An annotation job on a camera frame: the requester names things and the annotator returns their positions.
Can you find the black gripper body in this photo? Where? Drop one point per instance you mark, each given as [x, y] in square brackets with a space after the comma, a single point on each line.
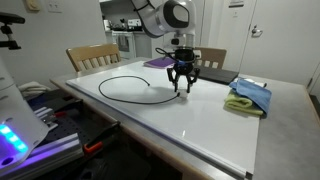
[185, 59]

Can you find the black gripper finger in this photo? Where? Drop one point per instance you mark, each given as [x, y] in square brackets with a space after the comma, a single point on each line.
[172, 79]
[191, 80]

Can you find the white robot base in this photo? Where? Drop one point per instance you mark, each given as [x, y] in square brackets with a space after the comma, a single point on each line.
[20, 129]

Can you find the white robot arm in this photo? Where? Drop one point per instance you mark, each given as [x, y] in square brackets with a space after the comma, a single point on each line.
[178, 16]

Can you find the purple notebook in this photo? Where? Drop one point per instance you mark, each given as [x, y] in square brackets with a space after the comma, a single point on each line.
[160, 63]

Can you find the black laptop sleeve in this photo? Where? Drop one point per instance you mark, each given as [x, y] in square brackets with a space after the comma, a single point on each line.
[217, 75]

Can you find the right wooden chair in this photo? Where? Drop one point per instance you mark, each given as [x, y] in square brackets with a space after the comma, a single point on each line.
[210, 57]

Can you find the wooden chair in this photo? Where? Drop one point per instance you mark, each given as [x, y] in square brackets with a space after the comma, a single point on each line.
[210, 57]
[97, 55]

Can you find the white board mat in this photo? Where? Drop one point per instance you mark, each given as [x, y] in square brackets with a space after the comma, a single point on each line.
[201, 122]

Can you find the yellow-green cloth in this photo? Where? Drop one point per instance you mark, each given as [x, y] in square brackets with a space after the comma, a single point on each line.
[242, 104]

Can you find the white kitchen stove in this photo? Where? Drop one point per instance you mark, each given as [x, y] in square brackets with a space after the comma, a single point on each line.
[124, 38]

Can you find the white marker pen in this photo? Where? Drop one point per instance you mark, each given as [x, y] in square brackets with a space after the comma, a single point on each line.
[262, 84]

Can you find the blue cloth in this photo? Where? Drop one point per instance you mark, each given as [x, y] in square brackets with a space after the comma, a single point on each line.
[259, 95]

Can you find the left wooden chair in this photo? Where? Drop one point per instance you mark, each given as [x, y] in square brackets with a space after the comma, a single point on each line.
[97, 55]

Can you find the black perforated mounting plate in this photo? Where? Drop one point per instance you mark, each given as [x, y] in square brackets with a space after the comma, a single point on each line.
[71, 116]

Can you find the white folded towel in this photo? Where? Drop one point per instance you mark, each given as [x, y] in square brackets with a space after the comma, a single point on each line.
[32, 89]

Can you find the silver door handle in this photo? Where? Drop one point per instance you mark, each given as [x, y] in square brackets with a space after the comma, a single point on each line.
[256, 32]

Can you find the orange-handled black clamp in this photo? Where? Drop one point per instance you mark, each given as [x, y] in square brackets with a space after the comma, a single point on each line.
[97, 142]

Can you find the black camera on mount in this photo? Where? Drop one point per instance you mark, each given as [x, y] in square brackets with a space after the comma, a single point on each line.
[8, 19]

